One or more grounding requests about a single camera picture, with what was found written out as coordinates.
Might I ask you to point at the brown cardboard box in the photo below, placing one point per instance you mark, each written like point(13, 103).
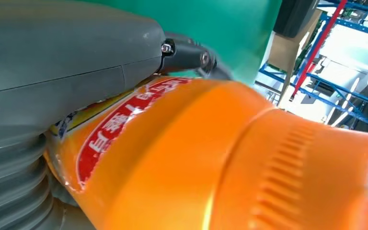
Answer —
point(282, 50)

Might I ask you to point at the black zip case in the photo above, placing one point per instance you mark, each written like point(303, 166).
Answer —
point(293, 16)

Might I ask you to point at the red pole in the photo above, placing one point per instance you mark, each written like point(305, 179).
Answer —
point(317, 47)

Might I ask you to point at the blue metal shelving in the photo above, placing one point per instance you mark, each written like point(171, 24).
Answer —
point(346, 92)

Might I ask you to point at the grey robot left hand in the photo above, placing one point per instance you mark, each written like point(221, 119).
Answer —
point(60, 57)

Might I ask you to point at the orange detergent bottle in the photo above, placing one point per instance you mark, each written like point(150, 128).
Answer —
point(187, 158)

